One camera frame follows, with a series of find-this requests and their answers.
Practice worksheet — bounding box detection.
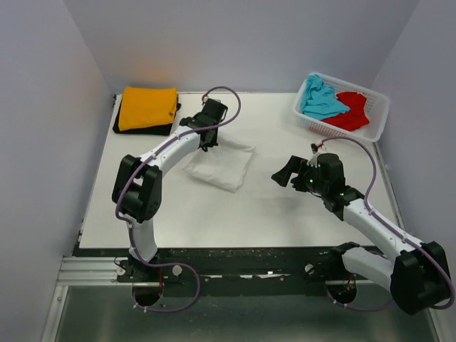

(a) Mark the folded black t shirt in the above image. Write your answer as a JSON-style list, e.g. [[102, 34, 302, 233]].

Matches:
[[112, 98, 181, 136]]

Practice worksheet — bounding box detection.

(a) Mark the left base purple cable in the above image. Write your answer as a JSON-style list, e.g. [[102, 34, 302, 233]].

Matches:
[[130, 263, 200, 314]]

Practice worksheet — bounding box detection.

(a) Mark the red t shirt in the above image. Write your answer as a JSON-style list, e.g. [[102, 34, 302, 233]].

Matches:
[[323, 92, 370, 131]]

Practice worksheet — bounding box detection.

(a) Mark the white t shirt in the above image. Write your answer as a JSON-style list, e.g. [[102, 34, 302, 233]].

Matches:
[[182, 135, 256, 193]]

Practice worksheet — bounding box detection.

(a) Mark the turquoise t shirt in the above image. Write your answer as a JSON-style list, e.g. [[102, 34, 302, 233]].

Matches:
[[300, 74, 349, 120]]

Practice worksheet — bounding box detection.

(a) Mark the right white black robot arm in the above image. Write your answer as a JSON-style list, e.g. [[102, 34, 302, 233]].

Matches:
[[271, 153, 455, 315]]

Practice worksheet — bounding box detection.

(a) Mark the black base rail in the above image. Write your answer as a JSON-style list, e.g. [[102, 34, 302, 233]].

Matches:
[[73, 245, 393, 296]]

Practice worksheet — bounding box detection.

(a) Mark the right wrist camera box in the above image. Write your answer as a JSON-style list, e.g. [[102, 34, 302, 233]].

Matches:
[[307, 151, 321, 168]]

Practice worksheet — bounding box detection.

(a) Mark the folded orange t shirt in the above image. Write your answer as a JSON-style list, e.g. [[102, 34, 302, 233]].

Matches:
[[119, 86, 178, 131]]

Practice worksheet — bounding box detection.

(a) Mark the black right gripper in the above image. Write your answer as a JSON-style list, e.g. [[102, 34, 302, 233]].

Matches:
[[271, 155, 328, 195]]

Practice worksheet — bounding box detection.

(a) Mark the white plastic laundry basket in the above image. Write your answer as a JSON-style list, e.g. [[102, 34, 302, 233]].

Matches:
[[293, 73, 390, 143]]

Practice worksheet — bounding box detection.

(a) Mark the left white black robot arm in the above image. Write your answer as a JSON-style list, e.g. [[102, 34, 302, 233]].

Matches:
[[112, 96, 228, 282]]

